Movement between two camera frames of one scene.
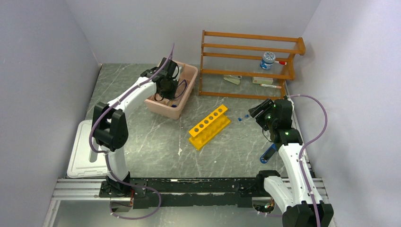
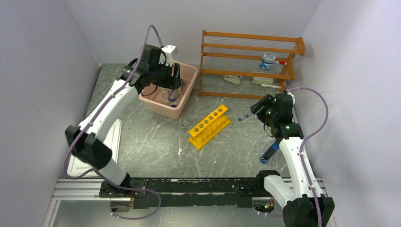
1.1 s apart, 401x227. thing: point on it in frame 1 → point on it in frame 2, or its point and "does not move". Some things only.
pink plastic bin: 171,109 does not move
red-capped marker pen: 281,62 does not move
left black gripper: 171,95 → 172,81
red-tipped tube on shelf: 271,86 does not move
